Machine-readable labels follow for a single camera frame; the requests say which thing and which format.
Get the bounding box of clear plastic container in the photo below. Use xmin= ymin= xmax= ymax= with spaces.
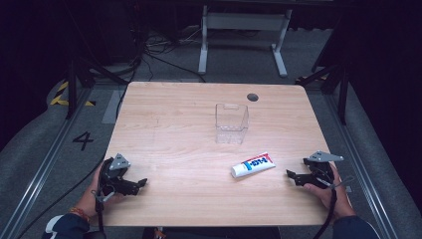
xmin=214 ymin=103 xmax=250 ymax=145

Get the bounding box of person's left hand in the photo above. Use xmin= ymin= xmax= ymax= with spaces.
xmin=78 ymin=162 xmax=124 ymax=221

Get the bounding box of person's right hand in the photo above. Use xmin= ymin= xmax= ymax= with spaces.
xmin=303 ymin=163 xmax=356 ymax=222

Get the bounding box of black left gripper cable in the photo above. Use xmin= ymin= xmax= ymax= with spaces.
xmin=95 ymin=194 xmax=106 ymax=239

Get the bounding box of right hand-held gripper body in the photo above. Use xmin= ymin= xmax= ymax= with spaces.
xmin=303 ymin=150 xmax=345 ymax=190

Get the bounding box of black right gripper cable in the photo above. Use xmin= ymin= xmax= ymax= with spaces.
xmin=312 ymin=187 xmax=338 ymax=239

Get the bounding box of white toothpaste tube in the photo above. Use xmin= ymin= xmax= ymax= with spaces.
xmin=230 ymin=151 xmax=277 ymax=179

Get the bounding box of white metal desk frame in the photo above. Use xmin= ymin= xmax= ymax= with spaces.
xmin=197 ymin=4 xmax=294 ymax=79

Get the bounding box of grey floor tape patch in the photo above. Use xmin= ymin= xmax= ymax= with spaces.
xmin=101 ymin=89 xmax=126 ymax=125

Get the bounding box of orange beaded bracelet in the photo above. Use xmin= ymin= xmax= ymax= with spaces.
xmin=68 ymin=206 xmax=91 ymax=223

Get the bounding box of long black floor cable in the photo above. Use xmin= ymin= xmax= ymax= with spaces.
xmin=15 ymin=155 xmax=106 ymax=239

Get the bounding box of bundle of black floor cables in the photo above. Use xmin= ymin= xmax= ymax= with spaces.
xmin=130 ymin=19 xmax=207 ymax=84

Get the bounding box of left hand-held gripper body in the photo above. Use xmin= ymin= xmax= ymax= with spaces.
xmin=97 ymin=152 xmax=131 ymax=203

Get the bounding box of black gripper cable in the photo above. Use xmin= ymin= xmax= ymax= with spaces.
xmin=312 ymin=187 xmax=338 ymax=239
xmin=95 ymin=194 xmax=106 ymax=239

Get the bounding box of black metal stand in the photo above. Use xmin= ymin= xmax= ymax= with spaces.
xmin=64 ymin=54 xmax=129 ymax=120
xmin=294 ymin=61 xmax=350 ymax=126

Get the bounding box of aluminium floor rail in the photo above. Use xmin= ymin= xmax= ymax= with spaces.
xmin=0 ymin=87 xmax=95 ymax=239
xmin=323 ymin=93 xmax=401 ymax=239

